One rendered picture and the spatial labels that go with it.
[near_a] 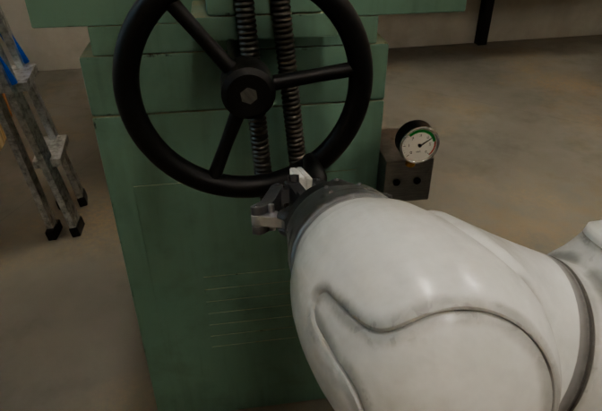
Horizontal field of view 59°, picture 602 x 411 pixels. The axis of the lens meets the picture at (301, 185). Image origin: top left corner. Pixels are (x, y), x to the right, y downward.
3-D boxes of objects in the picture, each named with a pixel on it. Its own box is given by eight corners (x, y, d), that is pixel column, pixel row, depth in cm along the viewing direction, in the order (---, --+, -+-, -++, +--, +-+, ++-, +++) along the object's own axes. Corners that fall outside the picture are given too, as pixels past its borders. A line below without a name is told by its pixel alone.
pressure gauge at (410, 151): (396, 175, 82) (401, 128, 78) (390, 164, 85) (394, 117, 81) (435, 173, 83) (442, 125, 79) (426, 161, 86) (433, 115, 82)
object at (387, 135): (382, 204, 88) (387, 162, 84) (364, 168, 98) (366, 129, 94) (431, 200, 89) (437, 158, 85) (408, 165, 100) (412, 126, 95)
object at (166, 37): (92, 55, 72) (86, 27, 70) (115, 18, 90) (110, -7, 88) (376, 43, 77) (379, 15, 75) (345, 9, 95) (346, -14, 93)
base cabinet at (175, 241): (156, 423, 113) (86, 119, 76) (171, 253, 162) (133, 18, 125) (360, 396, 119) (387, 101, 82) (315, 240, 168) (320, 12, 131)
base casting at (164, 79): (88, 117, 77) (74, 55, 72) (133, 18, 125) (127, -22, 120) (387, 99, 82) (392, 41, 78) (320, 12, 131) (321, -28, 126)
